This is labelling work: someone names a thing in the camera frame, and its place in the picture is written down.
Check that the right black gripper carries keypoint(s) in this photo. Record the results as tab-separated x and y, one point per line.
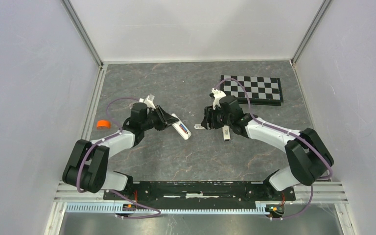
210	113

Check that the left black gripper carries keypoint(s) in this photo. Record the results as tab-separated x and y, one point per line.
165	119

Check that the orange battery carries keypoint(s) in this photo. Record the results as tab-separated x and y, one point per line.
184	129

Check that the white remote control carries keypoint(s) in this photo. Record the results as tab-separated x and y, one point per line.
178	129

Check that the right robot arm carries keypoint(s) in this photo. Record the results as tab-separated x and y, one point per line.
308	157

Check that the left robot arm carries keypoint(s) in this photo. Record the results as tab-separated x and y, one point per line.
87	167

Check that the long white plastic bar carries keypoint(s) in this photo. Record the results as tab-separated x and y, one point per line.
226	133

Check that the black white chessboard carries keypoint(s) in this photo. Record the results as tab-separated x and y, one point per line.
259	90

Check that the orange tape roll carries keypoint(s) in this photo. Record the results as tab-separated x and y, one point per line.
103	125

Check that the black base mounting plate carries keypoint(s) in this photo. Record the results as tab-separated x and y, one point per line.
204	195

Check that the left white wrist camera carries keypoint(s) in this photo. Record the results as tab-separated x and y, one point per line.
149	101

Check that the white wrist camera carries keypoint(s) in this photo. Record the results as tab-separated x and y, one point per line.
216	95
149	101

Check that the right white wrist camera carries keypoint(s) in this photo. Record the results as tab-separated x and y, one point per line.
216	95

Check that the slotted cable duct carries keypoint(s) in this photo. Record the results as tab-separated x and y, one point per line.
122	208

